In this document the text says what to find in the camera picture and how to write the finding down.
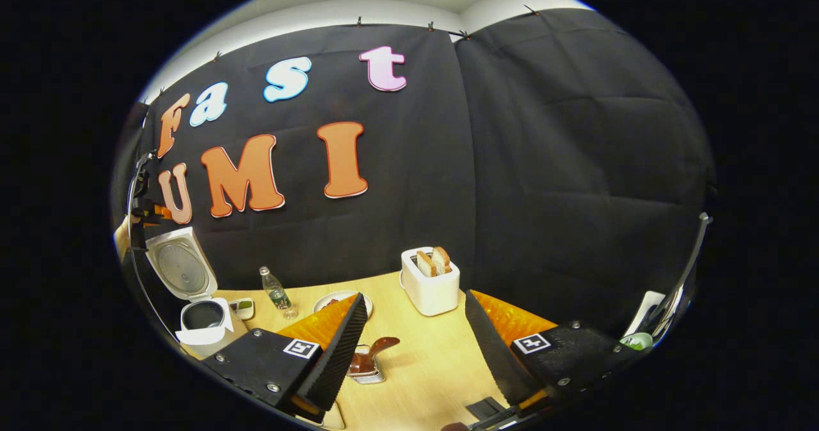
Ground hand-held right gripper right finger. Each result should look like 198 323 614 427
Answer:
464 289 640 419

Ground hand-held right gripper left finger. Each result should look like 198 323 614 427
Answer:
200 292 370 424

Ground brown wooden spoon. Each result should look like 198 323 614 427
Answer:
349 336 401 374

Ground white rice cooker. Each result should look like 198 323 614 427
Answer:
145 226 249 359

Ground small black flat object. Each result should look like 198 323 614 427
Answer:
465 396 509 421

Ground white round plate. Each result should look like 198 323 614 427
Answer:
313 290 373 320

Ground beige rounded board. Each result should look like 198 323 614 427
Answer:
314 400 346 430

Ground clear plastic water bottle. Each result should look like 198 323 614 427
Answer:
259 266 298 320

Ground white toaster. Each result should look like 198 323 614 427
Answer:
400 247 461 317

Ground white panel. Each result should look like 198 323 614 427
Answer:
624 290 666 337

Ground black backdrop cloth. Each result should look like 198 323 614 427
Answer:
110 8 716 349

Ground grey metal bar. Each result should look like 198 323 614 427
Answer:
653 212 712 342

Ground row of black cloth clips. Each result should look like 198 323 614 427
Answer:
157 4 538 93

